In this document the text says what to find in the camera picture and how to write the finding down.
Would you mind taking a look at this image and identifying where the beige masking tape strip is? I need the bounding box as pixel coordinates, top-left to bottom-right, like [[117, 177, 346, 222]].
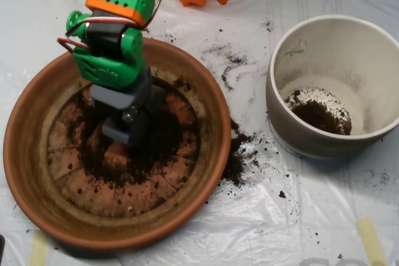
[[28, 230, 50, 266], [357, 217, 389, 266]]

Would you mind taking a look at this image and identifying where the red white black servo cable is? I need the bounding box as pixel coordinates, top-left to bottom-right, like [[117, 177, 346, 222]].
[[57, 0, 172, 54]]

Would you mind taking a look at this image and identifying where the white ceramic pot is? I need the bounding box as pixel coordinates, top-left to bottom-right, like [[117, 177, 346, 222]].
[[266, 14, 399, 159]]

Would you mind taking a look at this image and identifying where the spilled dark soil pile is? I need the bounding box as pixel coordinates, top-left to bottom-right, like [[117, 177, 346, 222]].
[[219, 119, 259, 188]]

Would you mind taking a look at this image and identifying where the terracotta plant saucer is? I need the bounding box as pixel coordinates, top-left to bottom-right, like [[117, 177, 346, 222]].
[[2, 36, 232, 251]]

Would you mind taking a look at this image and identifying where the white plastic cover sheet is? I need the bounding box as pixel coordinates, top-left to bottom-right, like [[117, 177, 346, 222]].
[[0, 0, 399, 266]]

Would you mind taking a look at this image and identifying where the green label sticker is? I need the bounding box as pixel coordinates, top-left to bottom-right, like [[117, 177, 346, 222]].
[[285, 38, 308, 58]]

